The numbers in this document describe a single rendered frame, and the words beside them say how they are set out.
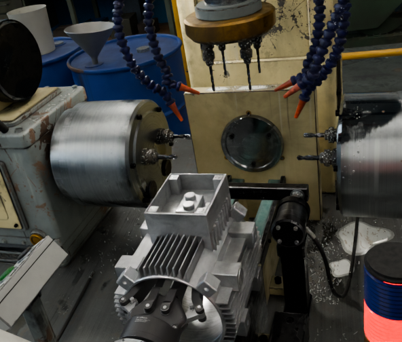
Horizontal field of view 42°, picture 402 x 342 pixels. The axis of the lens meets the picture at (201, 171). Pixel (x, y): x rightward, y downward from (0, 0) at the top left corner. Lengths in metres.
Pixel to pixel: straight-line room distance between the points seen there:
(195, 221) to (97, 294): 0.50
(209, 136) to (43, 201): 0.41
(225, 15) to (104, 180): 0.43
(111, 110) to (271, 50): 0.40
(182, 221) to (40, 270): 0.26
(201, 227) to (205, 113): 0.50
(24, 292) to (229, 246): 0.32
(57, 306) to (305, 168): 0.64
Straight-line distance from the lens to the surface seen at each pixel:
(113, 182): 1.13
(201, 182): 0.87
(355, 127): 0.98
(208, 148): 1.27
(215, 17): 1.01
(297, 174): 1.25
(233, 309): 0.76
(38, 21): 3.05
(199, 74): 1.33
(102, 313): 1.17
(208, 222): 0.76
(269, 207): 1.16
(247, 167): 1.25
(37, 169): 1.21
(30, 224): 1.31
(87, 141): 1.14
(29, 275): 0.88
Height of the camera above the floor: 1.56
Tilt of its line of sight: 29 degrees down
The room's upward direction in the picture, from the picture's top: 10 degrees counter-clockwise
